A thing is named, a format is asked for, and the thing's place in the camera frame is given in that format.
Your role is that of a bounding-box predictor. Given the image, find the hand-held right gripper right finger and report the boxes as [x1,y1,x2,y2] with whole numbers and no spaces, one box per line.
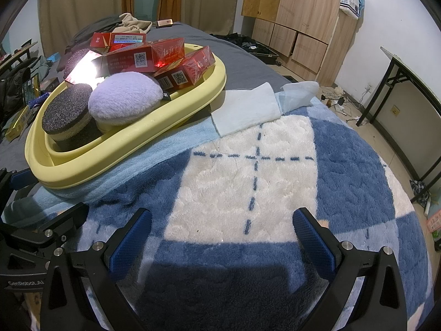
[293,207,412,331]

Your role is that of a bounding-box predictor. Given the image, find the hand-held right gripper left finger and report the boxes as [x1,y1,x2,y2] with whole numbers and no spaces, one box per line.
[41,209,153,331]

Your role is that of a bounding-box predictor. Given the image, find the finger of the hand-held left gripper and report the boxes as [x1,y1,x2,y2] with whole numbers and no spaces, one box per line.
[0,168,39,201]
[2,202,90,239]

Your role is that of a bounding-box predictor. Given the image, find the dark round sponge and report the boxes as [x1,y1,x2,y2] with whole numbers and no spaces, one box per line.
[63,48,93,81]
[42,83,94,136]

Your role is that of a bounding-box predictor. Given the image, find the yellow plastic basin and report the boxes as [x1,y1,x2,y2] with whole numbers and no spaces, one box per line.
[25,43,227,191]

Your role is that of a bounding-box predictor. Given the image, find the large red silver carton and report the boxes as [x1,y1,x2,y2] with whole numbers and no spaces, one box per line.
[64,49,106,89]

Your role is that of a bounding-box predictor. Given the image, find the purple round plush puff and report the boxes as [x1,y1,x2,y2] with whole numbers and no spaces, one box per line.
[88,71,163,127]

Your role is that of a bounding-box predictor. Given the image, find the red carton with square code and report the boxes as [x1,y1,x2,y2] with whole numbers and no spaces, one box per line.
[92,42,187,77]

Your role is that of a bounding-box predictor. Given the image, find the red glossy carton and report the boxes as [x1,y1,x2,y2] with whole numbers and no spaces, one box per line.
[90,32,149,55]

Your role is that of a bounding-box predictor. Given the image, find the narrow red carton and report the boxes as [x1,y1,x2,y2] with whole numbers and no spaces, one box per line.
[154,46,217,92]

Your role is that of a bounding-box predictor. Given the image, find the yellow flat box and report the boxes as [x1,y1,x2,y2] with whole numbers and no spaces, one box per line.
[5,104,32,143]

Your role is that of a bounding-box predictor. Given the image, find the blue white checked blanket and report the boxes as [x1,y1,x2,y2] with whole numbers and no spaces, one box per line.
[21,108,435,331]

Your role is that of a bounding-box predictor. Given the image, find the black backpack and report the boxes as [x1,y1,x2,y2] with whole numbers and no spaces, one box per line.
[0,65,33,121]

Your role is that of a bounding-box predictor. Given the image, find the pale blue towel cloth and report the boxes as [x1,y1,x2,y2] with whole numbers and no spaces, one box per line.
[278,80,322,111]

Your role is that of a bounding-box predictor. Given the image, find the white towel cloth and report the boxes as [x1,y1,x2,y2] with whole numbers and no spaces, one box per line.
[210,82,280,137]

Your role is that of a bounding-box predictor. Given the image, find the black folding table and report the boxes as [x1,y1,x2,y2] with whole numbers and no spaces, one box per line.
[356,46,441,205]

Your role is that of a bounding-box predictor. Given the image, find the dark clothes pile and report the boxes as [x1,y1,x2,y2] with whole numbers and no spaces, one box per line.
[68,15,122,47]

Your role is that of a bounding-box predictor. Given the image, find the beige clothes pile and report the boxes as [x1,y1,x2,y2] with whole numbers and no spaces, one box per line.
[109,12,153,36]

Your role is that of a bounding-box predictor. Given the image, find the grey bed sheet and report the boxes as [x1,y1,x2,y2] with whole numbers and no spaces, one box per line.
[0,21,286,180]

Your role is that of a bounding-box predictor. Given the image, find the open black suitcase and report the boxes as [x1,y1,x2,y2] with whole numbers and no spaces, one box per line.
[209,32,279,65]

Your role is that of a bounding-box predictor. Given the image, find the wooden wardrobe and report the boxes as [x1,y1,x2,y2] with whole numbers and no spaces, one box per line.
[240,0,370,84]

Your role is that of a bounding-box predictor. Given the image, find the hanging plastic bag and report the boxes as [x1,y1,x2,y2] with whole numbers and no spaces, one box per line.
[339,0,365,20]

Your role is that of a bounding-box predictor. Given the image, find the power strip with cables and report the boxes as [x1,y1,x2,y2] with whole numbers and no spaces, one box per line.
[320,86,362,122]

